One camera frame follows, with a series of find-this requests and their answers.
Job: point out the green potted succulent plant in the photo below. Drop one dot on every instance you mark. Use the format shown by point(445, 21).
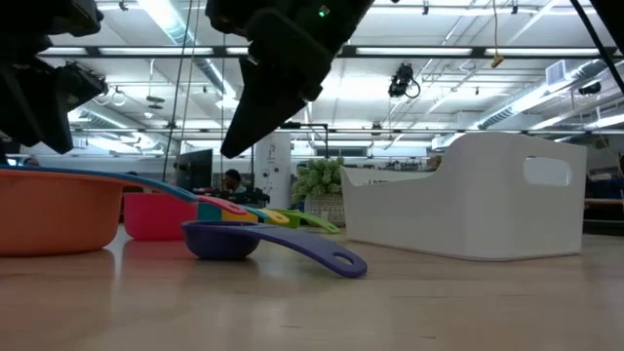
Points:
point(319, 178)

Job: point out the orange plastic measuring cup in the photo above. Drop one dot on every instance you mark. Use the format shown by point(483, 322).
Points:
point(53, 214)

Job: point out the black aluminium rig frame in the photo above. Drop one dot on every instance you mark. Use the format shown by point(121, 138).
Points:
point(219, 51)

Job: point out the blue plastic measuring cup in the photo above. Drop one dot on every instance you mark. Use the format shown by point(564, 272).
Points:
point(170, 190)

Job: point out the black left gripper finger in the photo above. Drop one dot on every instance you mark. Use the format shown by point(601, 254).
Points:
point(34, 107)
point(83, 85)

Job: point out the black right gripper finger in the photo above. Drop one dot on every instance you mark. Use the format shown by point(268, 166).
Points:
point(258, 107)

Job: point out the white plastic basket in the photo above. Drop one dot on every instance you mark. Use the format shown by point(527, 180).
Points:
point(463, 209)

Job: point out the yellow plastic measuring cup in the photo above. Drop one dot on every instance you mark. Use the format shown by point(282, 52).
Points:
point(278, 218)

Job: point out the black overhead rig camera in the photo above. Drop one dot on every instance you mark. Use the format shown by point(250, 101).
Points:
point(401, 80)

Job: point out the black monitor screen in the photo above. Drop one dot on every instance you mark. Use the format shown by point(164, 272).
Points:
point(195, 170)

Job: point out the person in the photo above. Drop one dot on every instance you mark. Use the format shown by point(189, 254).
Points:
point(234, 178)

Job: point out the red plastic measuring cup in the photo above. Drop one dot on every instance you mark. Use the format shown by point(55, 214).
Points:
point(156, 219)

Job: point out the green plastic measuring cup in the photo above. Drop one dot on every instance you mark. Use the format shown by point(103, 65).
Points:
point(317, 222)

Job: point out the purple plastic measuring cup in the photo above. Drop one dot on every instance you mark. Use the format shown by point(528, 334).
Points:
point(219, 241)

